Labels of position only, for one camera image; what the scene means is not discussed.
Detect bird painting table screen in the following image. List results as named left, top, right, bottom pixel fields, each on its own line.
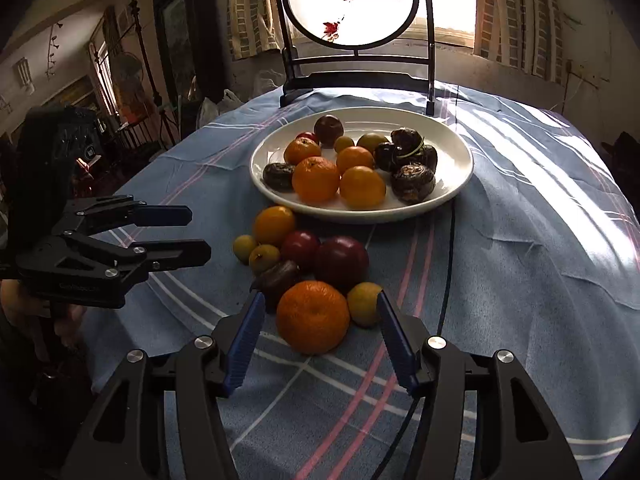
left=269, top=0, right=437, bottom=117

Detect clear plastic bag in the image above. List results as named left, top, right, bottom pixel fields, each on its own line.
left=196, top=88, right=244, bottom=129
left=251, top=66, right=287, bottom=97

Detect white plate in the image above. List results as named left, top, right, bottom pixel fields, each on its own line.
left=250, top=106, right=474, bottom=225

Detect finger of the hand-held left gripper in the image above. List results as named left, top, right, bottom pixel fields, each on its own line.
left=62, top=195, right=194, bottom=235
left=102, top=238, right=212, bottom=291

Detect dark coat stand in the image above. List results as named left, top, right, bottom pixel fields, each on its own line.
left=126, top=0, right=177, bottom=147

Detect yellowish orange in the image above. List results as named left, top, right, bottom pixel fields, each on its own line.
left=253, top=205, right=297, bottom=247

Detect dark water chestnut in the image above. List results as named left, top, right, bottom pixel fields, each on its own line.
left=374, top=142, right=401, bottom=173
left=390, top=128, right=425, bottom=158
left=391, top=163, right=436, bottom=205
left=250, top=260, right=304, bottom=313
left=263, top=162, right=297, bottom=192
left=410, top=144, right=438, bottom=170

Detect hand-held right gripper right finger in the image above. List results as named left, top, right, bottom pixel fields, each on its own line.
left=376, top=290, right=584, bottom=480

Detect blue striped tablecloth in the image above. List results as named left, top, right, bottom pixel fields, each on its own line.
left=82, top=80, right=640, bottom=480

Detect checked curtain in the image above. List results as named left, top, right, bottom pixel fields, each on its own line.
left=471, top=0, right=569, bottom=84
left=226, top=0, right=282, bottom=59

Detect standing fan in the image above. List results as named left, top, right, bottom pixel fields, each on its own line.
left=111, top=52, right=147, bottom=94

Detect dark framed picture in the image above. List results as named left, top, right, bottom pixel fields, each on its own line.
left=151, top=0, right=222, bottom=107

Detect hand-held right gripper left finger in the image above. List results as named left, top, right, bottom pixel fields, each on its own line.
left=60, top=291, right=266, bottom=480

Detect person's left hand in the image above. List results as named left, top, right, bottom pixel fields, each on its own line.
left=0, top=280, right=88, bottom=361

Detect yellow green plum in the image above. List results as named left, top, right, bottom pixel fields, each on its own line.
left=356, top=132, right=391, bottom=156
left=346, top=282, right=385, bottom=329

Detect bright window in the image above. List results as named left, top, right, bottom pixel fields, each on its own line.
left=434, top=0, right=477, bottom=50

